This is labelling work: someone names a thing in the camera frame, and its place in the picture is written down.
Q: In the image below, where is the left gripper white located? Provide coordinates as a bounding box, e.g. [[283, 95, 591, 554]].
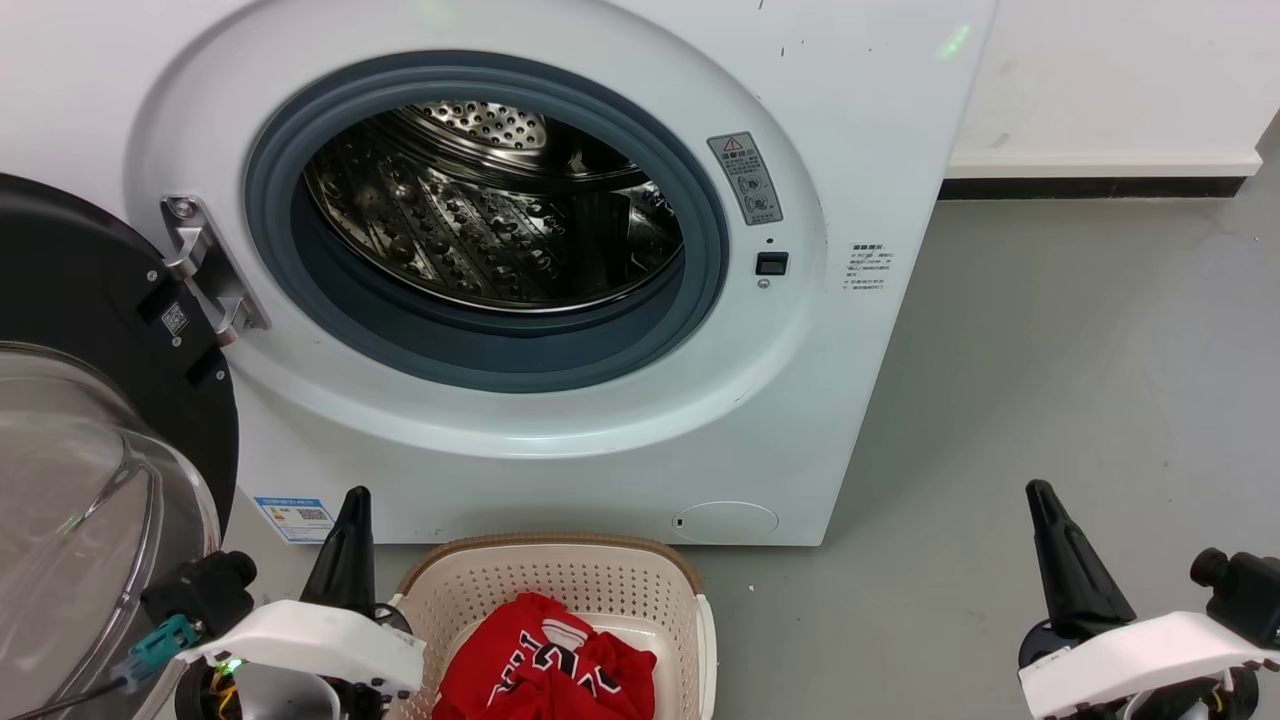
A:
[[186, 486, 428, 701]]

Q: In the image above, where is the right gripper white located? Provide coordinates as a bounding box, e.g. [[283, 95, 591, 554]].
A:
[[1019, 479, 1280, 720]]

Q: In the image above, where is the red garment with lettering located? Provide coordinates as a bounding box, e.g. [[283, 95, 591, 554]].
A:
[[431, 591, 660, 720]]

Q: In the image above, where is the beige perforated laundry basket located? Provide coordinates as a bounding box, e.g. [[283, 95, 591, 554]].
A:
[[385, 532, 719, 720]]

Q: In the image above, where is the silver metal door hinge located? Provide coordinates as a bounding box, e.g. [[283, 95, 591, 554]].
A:
[[160, 195, 272, 349]]

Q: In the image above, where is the stainless steel washing machine drum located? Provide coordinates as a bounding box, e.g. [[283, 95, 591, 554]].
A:
[[303, 100, 687, 314]]

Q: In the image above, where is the black glass washer door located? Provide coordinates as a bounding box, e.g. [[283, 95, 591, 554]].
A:
[[0, 172, 242, 720]]

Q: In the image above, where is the blue white energy label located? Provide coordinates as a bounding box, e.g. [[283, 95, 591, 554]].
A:
[[251, 494, 337, 545]]

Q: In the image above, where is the white front-load washing machine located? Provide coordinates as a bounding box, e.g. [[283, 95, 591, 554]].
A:
[[0, 0, 999, 548]]

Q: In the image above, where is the round white filter cover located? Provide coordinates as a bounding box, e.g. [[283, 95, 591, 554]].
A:
[[670, 499, 781, 547]]

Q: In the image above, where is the white and black baseboard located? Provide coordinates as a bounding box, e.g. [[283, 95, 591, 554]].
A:
[[940, 149, 1264, 202]]

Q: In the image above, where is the grey triangle warning sticker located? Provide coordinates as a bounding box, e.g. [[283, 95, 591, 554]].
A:
[[706, 131, 785, 228]]

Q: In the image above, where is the green cable connector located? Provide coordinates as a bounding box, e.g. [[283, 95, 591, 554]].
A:
[[109, 613, 202, 687]]

